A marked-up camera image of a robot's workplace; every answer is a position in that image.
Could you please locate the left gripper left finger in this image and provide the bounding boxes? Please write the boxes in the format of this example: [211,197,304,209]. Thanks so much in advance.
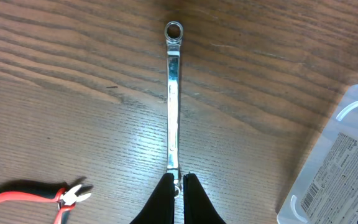
[131,173,175,224]

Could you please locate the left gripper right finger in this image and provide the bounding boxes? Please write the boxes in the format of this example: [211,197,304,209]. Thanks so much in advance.
[183,173,226,224]

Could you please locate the red handled pliers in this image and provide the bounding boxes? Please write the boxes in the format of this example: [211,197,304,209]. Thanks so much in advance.
[0,181,91,224]

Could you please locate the silver ring wrench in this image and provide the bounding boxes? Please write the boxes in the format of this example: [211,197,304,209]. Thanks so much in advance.
[164,21,183,198]

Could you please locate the clear plastic container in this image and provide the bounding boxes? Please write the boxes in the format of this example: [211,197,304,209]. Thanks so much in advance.
[277,85,358,224]

